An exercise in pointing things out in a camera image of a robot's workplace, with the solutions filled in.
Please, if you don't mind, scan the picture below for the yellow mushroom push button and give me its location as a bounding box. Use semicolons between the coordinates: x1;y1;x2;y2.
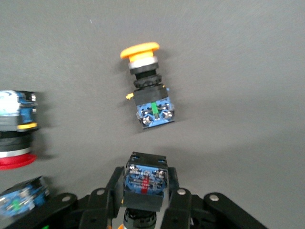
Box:
120;151;170;229
120;42;176;130

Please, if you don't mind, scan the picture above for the red mushroom push button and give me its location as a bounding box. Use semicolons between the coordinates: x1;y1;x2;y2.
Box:
0;176;51;219
0;90;40;170

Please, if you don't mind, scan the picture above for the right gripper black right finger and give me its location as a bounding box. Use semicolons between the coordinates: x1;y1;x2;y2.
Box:
162;166;269;229

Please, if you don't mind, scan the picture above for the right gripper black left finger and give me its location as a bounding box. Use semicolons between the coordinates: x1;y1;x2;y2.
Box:
0;166;126;229

